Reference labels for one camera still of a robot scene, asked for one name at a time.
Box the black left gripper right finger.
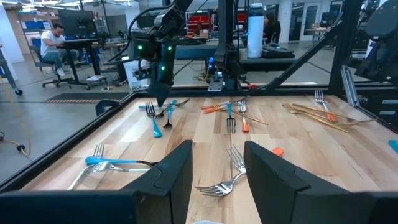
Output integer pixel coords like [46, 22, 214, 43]
[243, 141, 398, 224]

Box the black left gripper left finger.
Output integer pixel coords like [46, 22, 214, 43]
[0, 139, 193, 224]

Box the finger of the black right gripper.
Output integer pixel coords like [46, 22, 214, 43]
[148, 89, 161, 108]
[159, 89, 172, 108]

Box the white storage box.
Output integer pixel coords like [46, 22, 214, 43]
[122, 56, 152, 91]

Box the silver mounting plate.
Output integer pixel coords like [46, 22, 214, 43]
[207, 70, 224, 92]

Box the dark floor mat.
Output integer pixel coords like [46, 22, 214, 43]
[45, 91, 131, 105]

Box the red shelving unit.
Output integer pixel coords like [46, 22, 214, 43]
[185, 12, 217, 35]

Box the black desk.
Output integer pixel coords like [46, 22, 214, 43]
[57, 37, 102, 90]

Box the black monitor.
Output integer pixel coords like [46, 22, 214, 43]
[58, 9, 98, 37]

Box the white insulated bottle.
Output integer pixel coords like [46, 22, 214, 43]
[246, 2, 266, 60]

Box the black office chair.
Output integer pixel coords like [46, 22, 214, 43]
[30, 45, 75, 89]

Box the seated person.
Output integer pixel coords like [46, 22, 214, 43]
[39, 23, 81, 78]

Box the black device case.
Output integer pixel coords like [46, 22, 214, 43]
[261, 42, 295, 60]

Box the grey wheeled cart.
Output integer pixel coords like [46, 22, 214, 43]
[0, 46, 24, 96]

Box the black frame clamp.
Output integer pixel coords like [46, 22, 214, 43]
[95, 98, 123, 117]

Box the black metal table frame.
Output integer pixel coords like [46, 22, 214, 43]
[0, 0, 398, 194]

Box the yellow extension cord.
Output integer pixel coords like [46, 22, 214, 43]
[0, 76, 33, 158]

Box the aluminium bracket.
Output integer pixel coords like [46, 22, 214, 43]
[340, 65, 362, 108]

